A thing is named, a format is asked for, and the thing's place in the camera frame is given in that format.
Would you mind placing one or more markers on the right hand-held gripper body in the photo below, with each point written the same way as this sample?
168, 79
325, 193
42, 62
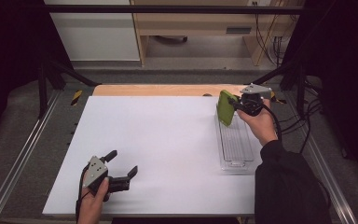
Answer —
254, 93

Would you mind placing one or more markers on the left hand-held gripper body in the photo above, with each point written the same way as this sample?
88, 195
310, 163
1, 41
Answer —
98, 174

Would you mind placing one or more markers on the clear plastic container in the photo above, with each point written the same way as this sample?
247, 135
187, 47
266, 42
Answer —
236, 146

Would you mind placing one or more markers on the person's right hand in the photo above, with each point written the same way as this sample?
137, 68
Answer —
262, 126

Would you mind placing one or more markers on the person's left hand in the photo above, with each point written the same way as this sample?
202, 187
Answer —
91, 208

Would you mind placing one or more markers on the yellow black striped tape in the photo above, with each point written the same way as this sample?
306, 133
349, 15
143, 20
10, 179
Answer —
276, 99
76, 97

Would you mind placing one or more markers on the black metal stand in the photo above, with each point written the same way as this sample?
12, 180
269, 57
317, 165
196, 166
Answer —
43, 90
300, 87

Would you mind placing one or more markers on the wooden desk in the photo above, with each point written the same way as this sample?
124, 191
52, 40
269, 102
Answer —
199, 21

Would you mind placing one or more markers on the black curtain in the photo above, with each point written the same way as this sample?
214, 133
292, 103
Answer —
6, 56
345, 62

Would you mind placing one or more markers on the white cabinet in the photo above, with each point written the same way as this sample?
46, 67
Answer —
99, 37

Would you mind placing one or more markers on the aluminium floor rail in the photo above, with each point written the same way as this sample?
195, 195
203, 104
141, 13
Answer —
326, 174
15, 161

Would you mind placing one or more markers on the black metal frame bar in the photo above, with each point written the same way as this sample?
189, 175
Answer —
167, 9

